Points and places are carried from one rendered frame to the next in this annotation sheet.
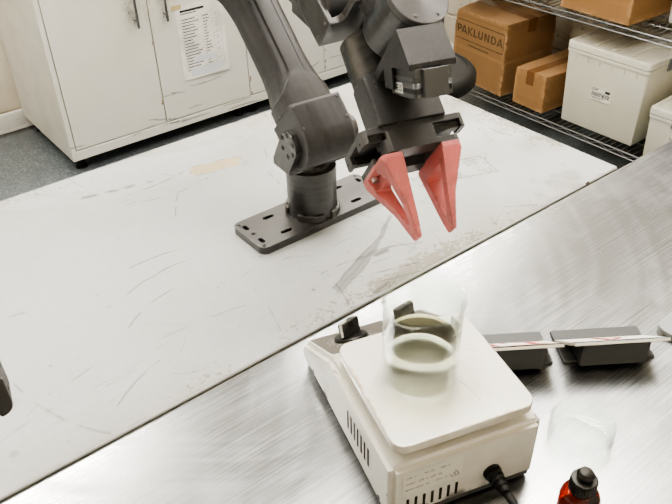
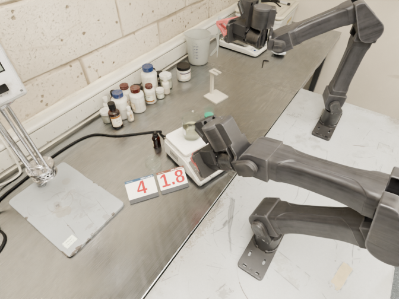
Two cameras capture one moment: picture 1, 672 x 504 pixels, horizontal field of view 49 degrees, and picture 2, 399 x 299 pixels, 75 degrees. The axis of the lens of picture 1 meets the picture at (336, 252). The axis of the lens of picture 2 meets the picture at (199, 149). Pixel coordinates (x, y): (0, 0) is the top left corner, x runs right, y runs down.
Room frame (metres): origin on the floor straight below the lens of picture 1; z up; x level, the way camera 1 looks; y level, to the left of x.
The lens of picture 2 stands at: (1.03, -0.24, 1.59)
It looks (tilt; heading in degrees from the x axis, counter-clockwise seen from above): 46 degrees down; 162
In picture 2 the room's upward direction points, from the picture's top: straight up
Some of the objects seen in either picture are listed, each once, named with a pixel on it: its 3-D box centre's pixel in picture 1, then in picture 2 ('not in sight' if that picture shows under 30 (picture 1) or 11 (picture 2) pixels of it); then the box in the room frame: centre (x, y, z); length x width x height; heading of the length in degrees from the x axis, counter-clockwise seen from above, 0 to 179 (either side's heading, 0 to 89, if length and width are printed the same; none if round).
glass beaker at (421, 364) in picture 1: (419, 341); (192, 126); (0.41, -0.06, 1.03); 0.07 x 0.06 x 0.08; 151
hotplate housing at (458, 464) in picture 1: (415, 392); (193, 151); (0.44, -0.06, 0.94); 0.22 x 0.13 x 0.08; 20
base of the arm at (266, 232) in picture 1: (311, 188); (268, 235); (0.79, 0.03, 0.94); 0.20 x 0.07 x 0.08; 127
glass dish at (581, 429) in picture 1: (581, 429); (152, 162); (0.42, -0.21, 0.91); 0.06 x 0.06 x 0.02
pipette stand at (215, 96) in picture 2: not in sight; (216, 85); (0.11, 0.14, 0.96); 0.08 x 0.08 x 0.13; 25
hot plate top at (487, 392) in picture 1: (435, 374); (188, 138); (0.42, -0.08, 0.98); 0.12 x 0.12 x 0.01; 20
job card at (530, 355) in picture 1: (505, 341); (173, 180); (0.52, -0.16, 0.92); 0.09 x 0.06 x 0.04; 93
